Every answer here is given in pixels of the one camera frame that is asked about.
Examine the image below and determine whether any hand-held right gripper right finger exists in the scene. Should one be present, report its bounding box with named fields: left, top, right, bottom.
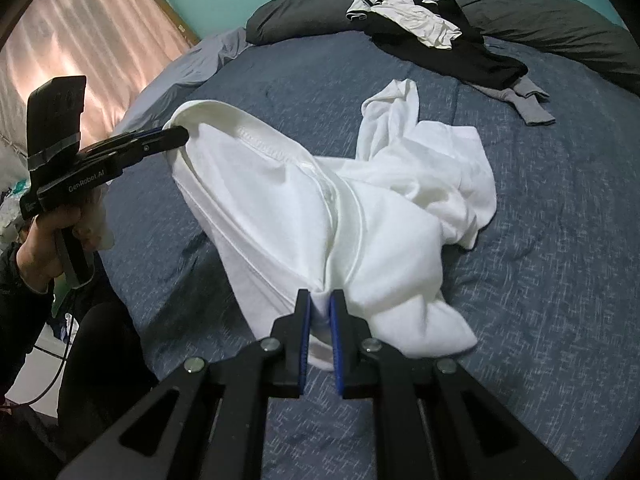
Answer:
left=329, top=289, right=576, bottom=480

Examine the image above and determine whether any wooden window frame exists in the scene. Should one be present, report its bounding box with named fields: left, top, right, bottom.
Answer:
left=139, top=0, right=201, bottom=47

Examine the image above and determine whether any blue patterned bedspread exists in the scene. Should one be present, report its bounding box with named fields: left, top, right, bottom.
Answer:
left=97, top=27, right=640, bottom=480

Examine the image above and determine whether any light grey bed sheet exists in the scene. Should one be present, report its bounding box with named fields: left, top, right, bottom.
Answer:
left=112, top=27, right=253, bottom=138

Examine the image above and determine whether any thin black cable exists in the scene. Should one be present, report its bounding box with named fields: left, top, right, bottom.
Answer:
left=15, top=310, right=78, bottom=406

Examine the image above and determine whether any white long-sleeve shirt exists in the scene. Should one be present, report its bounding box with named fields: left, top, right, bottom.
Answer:
left=162, top=78, right=497, bottom=372

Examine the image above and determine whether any dark grey rolled duvet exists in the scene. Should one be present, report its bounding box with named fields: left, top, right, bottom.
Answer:
left=245, top=0, right=640, bottom=93

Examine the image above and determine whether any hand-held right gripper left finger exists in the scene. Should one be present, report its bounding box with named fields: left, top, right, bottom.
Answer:
left=56, top=289, right=313, bottom=480

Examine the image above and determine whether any white black-trimmed garment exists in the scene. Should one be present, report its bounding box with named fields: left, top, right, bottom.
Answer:
left=346, top=0, right=463, bottom=50

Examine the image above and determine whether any pink curtain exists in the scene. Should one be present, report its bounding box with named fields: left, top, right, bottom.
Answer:
left=0, top=0, right=193, bottom=161

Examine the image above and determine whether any person's left forearm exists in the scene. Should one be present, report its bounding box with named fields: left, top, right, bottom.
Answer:
left=0, top=242, right=56, bottom=401

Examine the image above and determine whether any crumpled black garment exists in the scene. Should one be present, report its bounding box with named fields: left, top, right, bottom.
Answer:
left=362, top=0, right=529, bottom=98

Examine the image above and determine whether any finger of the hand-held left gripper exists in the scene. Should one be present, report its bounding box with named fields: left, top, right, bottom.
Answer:
left=100, top=126, right=190, bottom=171
left=80, top=129, right=173, bottom=161

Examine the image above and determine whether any person's left hand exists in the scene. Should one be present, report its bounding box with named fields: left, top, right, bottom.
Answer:
left=15, top=185, right=116, bottom=291

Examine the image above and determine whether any crumpled grey garment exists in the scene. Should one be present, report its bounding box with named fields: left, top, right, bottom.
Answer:
left=470, top=77, right=557, bottom=127

